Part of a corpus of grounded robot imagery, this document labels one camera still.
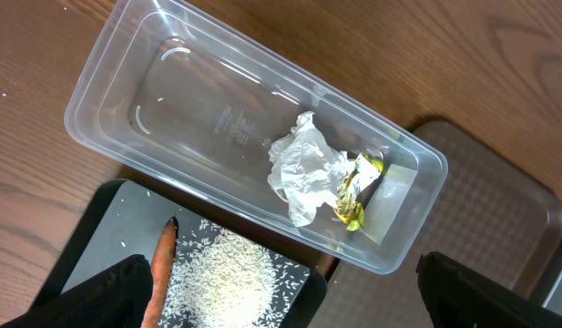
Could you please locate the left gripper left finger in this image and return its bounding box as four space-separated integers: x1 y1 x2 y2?
4 254 153 328

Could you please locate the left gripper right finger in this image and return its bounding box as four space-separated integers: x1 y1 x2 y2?
416 251 562 328

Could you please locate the orange carrot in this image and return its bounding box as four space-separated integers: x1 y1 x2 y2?
141 217 178 328

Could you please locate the white rice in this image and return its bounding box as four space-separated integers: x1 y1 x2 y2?
158 219 310 328

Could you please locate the green white wrapper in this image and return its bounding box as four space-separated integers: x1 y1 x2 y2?
333 152 384 231

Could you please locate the white napkin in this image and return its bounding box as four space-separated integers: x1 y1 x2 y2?
267 111 354 227

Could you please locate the brown serving tray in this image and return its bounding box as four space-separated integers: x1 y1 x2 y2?
311 121 562 328

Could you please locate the black plastic tray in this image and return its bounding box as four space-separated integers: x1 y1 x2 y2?
32 179 327 327

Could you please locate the clear plastic bin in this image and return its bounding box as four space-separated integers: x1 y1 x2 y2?
65 0 448 274

